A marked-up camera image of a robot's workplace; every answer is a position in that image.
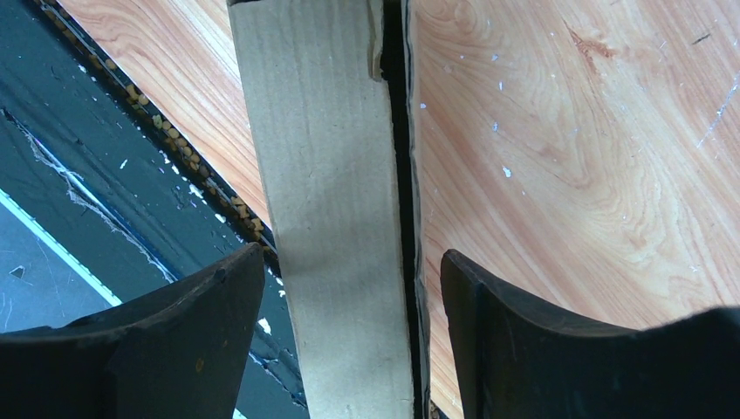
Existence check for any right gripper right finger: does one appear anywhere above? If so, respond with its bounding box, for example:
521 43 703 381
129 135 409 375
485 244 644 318
441 250 739 418

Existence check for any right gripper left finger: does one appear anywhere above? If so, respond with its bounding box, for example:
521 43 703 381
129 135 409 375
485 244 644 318
1 244 264 418

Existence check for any brown cardboard box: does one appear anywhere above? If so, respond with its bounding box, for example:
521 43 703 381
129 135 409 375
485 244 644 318
228 1 430 418

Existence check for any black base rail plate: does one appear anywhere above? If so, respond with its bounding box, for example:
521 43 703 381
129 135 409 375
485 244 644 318
1 1 250 332

